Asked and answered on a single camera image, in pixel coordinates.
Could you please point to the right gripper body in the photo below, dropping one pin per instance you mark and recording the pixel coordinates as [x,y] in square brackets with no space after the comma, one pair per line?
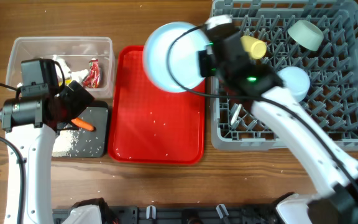
[208,67]

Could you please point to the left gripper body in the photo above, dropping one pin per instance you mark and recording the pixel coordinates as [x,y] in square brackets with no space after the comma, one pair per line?
[78,101]

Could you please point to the orange carrot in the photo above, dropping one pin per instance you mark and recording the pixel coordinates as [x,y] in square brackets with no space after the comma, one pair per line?
[83,124]

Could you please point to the light blue plate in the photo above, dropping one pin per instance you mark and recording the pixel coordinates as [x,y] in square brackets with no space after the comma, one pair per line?
[182,54]

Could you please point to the yellow silver foil wrapper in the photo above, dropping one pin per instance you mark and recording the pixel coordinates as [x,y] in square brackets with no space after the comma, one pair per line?
[67,82]

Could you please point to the white rice pile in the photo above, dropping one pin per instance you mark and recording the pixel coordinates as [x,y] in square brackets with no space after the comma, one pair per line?
[79,143]

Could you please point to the white tissue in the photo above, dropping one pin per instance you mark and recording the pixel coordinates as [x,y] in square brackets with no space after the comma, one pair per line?
[64,67]
[79,76]

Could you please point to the red snack wrapper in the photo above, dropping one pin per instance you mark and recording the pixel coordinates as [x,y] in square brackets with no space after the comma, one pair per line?
[92,80]

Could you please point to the yellow plastic cup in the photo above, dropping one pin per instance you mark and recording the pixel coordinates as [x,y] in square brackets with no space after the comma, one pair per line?
[254,47]

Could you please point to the white plastic spoon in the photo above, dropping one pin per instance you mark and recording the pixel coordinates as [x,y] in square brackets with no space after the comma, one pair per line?
[235,114]

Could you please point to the blue bowl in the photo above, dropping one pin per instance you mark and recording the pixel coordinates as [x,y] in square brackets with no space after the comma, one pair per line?
[296,80]

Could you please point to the green bowl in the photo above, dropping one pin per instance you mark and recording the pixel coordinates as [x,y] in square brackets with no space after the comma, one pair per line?
[306,34]

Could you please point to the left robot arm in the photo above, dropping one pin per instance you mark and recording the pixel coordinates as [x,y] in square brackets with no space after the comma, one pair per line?
[30,121]

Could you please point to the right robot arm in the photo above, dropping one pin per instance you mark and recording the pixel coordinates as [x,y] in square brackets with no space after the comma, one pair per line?
[333,172]

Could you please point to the grey dishwasher rack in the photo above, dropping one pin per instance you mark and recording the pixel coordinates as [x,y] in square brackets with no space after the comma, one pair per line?
[332,98]

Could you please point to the black plastic tray bin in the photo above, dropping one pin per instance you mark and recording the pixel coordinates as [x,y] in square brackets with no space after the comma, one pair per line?
[96,114]

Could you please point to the clear plastic bin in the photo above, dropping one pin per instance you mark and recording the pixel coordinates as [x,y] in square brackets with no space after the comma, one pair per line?
[76,51]

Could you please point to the red plastic tray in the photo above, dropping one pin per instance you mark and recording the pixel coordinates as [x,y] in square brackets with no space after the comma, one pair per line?
[149,125]

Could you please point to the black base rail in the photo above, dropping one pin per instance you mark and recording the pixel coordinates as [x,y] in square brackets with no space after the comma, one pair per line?
[246,214]

